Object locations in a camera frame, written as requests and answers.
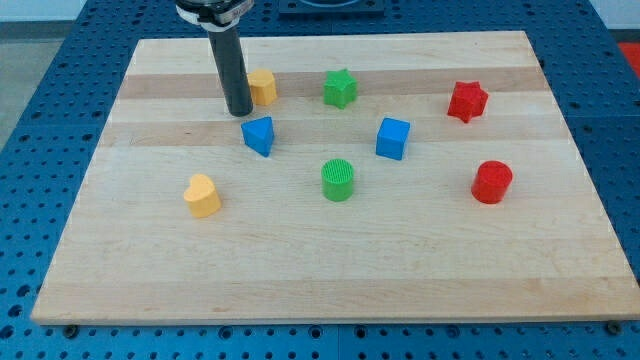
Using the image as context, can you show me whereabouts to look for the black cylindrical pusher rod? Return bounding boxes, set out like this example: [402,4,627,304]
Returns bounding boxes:
[208,27,253,117]

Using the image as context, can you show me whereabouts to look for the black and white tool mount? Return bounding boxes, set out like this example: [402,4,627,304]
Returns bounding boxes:
[175,0,254,32]

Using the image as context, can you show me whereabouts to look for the yellow hexagon block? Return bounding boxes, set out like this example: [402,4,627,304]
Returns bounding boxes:
[248,69,277,106]

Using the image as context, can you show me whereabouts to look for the green star block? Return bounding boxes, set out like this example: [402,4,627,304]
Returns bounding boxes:
[323,69,358,109]

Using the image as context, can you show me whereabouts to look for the red star block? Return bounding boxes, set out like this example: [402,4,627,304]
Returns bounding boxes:
[447,81,489,123]

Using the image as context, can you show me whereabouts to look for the blue triangle block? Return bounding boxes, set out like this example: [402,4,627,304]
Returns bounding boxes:
[241,116,274,157]

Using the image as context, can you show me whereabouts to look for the yellow heart block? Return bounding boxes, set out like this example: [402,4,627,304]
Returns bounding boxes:
[183,174,222,218]

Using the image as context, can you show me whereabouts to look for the green cylinder block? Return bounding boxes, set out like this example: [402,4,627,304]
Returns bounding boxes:
[321,158,354,202]

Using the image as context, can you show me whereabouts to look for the blue cube block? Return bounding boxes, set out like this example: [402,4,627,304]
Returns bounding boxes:
[375,117,411,161]

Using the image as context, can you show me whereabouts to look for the light wooden board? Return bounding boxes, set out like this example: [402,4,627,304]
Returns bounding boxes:
[31,31,639,326]

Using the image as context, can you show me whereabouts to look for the red cylinder block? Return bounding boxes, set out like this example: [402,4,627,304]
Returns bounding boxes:
[471,160,513,204]

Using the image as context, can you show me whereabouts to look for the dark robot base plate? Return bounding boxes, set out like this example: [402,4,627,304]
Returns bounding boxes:
[278,0,386,16]

